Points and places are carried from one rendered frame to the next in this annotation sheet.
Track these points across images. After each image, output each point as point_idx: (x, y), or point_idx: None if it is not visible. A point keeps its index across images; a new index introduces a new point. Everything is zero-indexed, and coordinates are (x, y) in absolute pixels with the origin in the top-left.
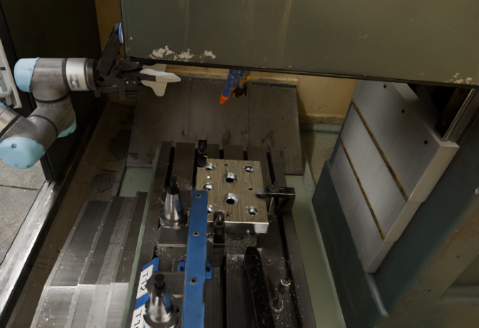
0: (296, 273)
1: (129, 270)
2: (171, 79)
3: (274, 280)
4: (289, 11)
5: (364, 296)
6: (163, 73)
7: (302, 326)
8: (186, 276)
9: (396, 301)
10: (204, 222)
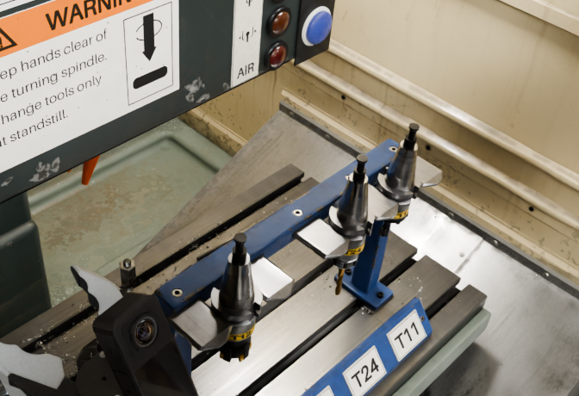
0: (57, 318)
1: None
2: (94, 272)
3: (95, 336)
4: None
5: (3, 267)
6: (94, 286)
7: (137, 275)
8: (301, 219)
9: (25, 193)
10: (215, 252)
